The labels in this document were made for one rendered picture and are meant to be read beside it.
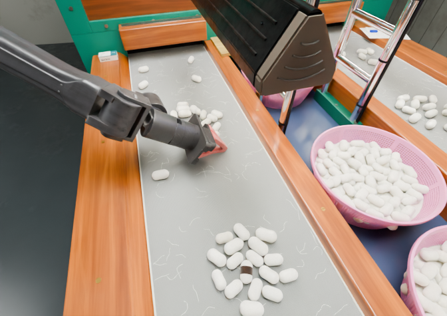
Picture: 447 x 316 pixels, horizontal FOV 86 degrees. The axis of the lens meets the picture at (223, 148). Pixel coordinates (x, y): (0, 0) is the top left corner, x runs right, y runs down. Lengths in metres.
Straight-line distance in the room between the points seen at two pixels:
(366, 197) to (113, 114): 0.51
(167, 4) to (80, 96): 0.63
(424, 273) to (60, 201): 1.55
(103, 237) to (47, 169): 1.38
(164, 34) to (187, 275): 0.77
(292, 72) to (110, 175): 0.43
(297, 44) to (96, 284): 0.42
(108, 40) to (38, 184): 1.05
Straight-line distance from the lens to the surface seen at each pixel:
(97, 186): 0.56
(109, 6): 1.00
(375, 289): 0.48
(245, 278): 0.43
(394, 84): 0.99
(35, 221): 1.63
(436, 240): 0.61
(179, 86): 0.82
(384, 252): 0.62
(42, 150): 2.00
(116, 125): 0.44
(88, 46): 1.04
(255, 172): 0.55
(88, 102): 0.44
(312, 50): 0.24
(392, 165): 0.69
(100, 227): 0.50
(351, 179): 0.60
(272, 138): 0.59
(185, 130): 0.48
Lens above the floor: 1.17
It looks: 47 degrees down
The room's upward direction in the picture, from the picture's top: straight up
